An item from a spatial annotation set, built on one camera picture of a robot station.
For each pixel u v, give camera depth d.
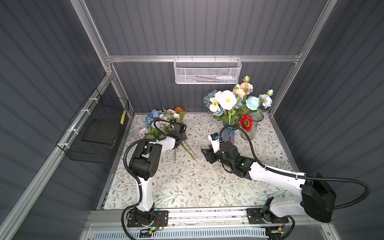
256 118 0.94
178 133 0.81
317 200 0.42
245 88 0.79
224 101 0.53
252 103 0.74
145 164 0.53
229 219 0.74
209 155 0.70
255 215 0.73
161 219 0.73
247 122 0.80
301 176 0.46
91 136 0.71
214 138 0.68
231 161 0.60
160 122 1.02
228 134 0.90
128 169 0.55
